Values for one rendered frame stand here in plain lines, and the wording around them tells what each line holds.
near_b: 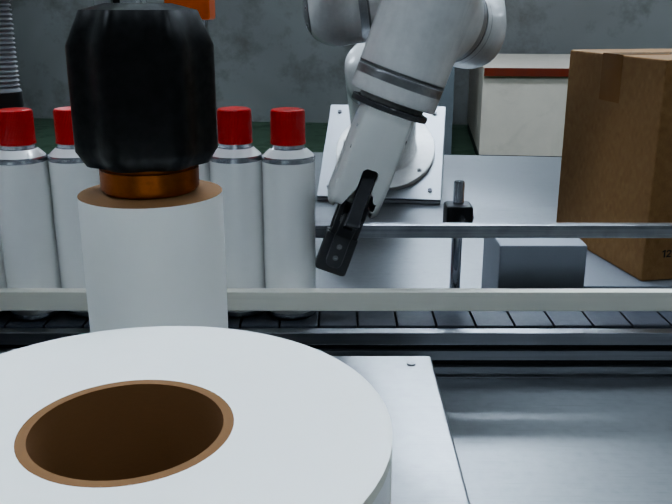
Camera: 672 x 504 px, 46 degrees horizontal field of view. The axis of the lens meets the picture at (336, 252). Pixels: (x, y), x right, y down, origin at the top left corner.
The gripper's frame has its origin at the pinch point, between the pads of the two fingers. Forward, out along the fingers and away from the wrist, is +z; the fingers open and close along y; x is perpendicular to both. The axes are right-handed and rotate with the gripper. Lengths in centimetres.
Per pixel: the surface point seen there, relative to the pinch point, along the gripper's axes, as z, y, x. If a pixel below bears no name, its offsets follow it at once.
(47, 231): 7.1, 1.2, -27.4
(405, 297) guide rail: 0.9, 4.0, 7.4
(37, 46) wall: 119, -821, -300
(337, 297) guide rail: 3.1, 4.0, 1.3
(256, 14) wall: 7, -793, -83
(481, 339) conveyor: 2.1, 5.3, 15.6
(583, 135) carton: -17.7, -35.0, 30.5
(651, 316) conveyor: -4.7, 1.6, 32.0
